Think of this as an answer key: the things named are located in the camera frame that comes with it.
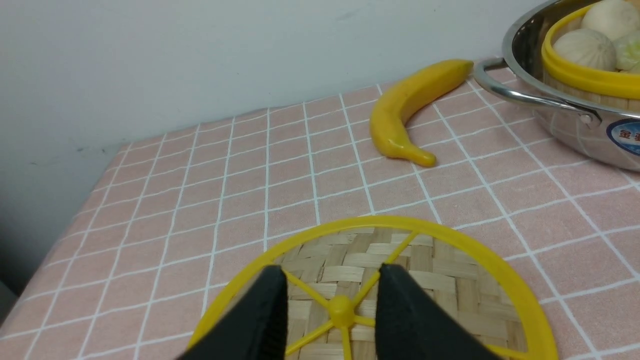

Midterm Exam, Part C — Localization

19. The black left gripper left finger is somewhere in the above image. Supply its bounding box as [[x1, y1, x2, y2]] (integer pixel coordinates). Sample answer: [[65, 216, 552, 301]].
[[178, 265, 288, 360]]

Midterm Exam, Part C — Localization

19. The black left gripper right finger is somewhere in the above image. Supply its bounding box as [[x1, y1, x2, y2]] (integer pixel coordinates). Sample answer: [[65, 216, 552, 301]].
[[375, 264, 500, 360]]

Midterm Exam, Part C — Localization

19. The yellow bamboo steamer lid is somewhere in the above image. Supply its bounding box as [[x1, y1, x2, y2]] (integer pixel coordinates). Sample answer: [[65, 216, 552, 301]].
[[189, 215, 559, 360]]

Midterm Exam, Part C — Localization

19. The yellow bamboo steamer basket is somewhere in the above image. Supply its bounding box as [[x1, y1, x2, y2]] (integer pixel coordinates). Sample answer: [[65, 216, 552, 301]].
[[541, 0, 640, 113]]

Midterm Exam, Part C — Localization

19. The stainless steel pot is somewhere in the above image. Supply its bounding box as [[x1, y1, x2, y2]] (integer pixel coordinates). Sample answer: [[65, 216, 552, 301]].
[[473, 0, 639, 173]]

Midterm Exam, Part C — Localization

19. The pink checkered tablecloth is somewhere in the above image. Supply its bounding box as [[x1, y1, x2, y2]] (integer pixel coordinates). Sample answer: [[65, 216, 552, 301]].
[[1, 80, 639, 360]]

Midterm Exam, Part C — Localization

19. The yellow plastic banana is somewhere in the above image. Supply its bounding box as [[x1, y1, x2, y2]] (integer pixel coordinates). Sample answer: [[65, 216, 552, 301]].
[[369, 58, 474, 168]]

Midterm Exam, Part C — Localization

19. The white round bun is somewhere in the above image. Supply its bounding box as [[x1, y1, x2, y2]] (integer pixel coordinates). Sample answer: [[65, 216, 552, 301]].
[[580, 0, 640, 41], [552, 28, 617, 72]]

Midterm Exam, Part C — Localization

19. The green white dumpling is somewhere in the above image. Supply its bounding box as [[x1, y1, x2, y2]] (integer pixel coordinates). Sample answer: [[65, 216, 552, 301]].
[[613, 30, 640, 75]]

